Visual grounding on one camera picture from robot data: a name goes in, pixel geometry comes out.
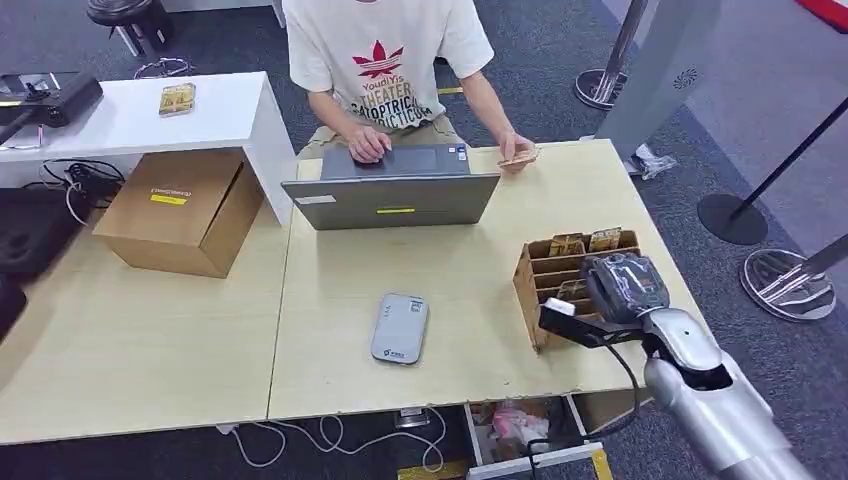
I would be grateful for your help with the person's right hand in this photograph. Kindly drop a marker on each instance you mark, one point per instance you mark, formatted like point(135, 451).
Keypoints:
point(369, 144)

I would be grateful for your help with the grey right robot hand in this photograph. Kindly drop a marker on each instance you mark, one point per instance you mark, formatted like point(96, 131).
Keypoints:
point(626, 288)

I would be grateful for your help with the person's left hand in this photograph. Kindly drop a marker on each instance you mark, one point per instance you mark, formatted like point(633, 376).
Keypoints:
point(515, 147)

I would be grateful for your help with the small card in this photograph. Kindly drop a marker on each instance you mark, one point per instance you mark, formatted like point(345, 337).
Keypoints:
point(520, 159)

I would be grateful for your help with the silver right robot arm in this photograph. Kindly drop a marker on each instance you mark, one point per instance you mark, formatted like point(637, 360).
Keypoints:
point(715, 397)

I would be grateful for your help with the gold printed card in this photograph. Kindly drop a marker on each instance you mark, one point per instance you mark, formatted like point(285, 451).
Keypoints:
point(568, 246)
point(573, 290)
point(605, 240)

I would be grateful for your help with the grey laptop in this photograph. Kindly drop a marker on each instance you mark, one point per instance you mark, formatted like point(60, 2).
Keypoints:
point(391, 199)

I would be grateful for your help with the wooden slotted card box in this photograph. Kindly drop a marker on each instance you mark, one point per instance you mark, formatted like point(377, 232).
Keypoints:
point(543, 285)

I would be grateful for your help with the person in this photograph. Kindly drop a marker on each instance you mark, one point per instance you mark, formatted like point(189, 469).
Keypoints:
point(378, 53)

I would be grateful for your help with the chrome stanchion with round base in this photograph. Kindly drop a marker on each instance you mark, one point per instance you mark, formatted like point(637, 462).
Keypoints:
point(604, 76)

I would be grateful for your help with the black stanchion with round base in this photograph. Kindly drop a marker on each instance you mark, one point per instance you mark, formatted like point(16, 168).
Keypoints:
point(732, 218)

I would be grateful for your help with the crumpled clear plastic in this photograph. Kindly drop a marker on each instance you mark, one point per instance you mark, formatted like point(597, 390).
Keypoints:
point(652, 162)

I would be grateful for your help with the chrome stanchion with striped base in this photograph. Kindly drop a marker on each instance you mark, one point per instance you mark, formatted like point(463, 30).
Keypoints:
point(788, 285)

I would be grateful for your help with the grey standing panel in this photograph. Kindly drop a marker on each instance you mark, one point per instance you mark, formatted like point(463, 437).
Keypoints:
point(662, 73)

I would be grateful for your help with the pink bag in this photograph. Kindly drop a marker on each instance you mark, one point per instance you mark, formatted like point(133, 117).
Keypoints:
point(520, 424)

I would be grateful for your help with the grey rounded card reader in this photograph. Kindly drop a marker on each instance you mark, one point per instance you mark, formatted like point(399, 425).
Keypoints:
point(399, 329)

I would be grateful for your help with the white open storage box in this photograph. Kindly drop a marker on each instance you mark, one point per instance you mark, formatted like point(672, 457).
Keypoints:
point(530, 458)

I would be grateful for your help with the gold card in clear sleeve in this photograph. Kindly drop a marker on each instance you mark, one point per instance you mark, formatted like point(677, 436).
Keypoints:
point(177, 99)

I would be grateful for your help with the brown cardboard box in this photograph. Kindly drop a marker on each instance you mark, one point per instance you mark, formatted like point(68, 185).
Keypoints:
point(177, 212)

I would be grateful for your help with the white desk shelf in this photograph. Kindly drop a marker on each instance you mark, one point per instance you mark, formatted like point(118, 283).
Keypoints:
point(132, 112)

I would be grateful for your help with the grey power adapter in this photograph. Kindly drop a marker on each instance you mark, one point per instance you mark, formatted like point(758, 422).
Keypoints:
point(412, 418)

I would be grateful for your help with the yellow floor tape strip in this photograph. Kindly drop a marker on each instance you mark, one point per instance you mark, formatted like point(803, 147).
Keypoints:
point(430, 472)

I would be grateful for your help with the black stool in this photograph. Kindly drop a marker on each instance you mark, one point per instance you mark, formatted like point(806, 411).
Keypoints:
point(129, 18)

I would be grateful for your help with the black boxy device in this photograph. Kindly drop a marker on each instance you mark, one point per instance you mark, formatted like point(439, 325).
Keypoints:
point(56, 96)

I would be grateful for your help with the red strip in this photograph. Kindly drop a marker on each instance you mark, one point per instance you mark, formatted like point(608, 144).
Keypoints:
point(825, 10)

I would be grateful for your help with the black bag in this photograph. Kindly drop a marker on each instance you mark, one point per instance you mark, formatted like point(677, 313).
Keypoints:
point(33, 232)

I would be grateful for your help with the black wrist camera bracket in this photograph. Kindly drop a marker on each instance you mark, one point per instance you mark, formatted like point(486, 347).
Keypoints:
point(583, 331)

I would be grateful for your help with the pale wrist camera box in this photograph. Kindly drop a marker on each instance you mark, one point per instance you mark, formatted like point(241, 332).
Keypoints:
point(560, 308)

